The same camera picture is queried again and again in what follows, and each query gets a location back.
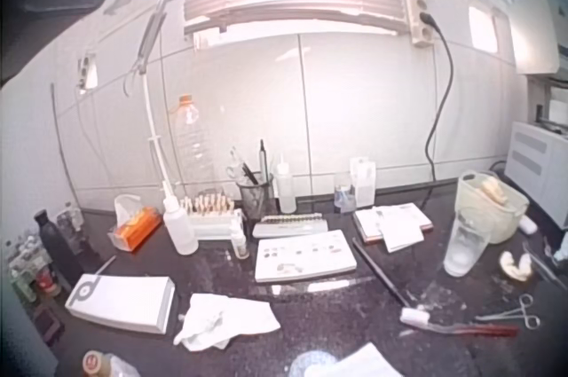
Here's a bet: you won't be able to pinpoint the small white squeeze bottle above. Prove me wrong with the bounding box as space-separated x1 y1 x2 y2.
275 153 297 215

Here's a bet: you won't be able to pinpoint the black mesh pen cup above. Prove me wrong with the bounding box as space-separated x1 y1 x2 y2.
236 171 279 226

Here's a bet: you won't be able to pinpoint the flat shade guide tray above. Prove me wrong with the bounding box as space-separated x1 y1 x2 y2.
251 212 329 239

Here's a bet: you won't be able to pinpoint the small glass jar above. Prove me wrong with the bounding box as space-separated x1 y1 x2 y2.
333 171 357 214

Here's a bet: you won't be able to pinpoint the white carton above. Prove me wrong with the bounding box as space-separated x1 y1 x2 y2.
349 156 377 209

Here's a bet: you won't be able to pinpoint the tooth shade guide rack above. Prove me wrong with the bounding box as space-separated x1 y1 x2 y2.
178 190 246 241

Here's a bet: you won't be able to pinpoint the small vial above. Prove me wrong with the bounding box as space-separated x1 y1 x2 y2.
231 222 249 259

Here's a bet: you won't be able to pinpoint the white mixing palette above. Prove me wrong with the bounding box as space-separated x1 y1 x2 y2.
254 229 359 284

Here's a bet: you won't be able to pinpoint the clear plastic bottle orange cap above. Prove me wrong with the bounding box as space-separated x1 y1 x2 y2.
171 93 216 187

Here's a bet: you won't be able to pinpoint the stack of paper pads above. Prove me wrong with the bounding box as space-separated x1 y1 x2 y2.
352 201 434 254

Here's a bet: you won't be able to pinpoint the black brush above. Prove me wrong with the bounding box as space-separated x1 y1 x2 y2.
351 236 414 308

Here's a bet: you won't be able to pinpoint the orange tissue box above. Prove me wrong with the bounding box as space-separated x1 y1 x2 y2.
106 193 163 253

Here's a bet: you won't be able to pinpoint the crumpled white tissue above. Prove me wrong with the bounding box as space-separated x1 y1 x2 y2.
172 292 281 352

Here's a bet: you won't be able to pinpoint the clear drinking glass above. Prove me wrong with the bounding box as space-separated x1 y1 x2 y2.
443 207 493 279

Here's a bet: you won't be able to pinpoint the blue round lid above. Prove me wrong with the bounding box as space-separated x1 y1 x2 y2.
288 350 334 377

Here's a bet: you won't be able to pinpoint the white paper sheet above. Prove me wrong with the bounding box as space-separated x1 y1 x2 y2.
304 342 404 377

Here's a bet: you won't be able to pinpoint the white power strip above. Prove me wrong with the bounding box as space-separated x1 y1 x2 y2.
398 0 437 48

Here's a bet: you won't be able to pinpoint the translucent plastic container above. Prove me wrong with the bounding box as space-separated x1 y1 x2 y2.
456 169 530 245

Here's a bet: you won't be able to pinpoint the white rectangular box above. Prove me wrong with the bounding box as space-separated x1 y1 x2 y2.
64 273 177 335

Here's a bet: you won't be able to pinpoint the black bottle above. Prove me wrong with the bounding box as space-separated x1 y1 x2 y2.
34 208 85 289

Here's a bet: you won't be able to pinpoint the dental plaster cast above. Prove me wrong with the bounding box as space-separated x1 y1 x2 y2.
498 250 535 283

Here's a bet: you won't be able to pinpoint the white furnace appliance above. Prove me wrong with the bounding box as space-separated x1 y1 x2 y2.
504 119 568 230

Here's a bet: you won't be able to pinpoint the orange cap jar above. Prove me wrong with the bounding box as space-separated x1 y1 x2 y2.
81 350 139 377

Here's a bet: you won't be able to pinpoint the metal forceps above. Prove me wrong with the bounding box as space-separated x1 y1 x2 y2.
472 293 541 330

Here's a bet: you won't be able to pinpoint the metal tweezers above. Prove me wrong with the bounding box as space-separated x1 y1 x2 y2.
521 240 568 293

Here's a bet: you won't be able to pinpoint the group of small bottles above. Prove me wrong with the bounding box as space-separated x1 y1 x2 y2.
1 234 61 307

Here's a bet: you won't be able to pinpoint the black power cable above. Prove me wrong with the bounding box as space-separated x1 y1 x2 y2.
419 12 455 184

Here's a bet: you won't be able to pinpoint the wall socket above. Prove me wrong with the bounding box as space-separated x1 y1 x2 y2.
76 52 99 95

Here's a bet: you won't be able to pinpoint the red handled toothbrush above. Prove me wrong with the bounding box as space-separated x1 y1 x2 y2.
398 306 519 338

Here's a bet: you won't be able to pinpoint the white wall cabinet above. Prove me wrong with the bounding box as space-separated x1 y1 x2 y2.
508 0 568 77

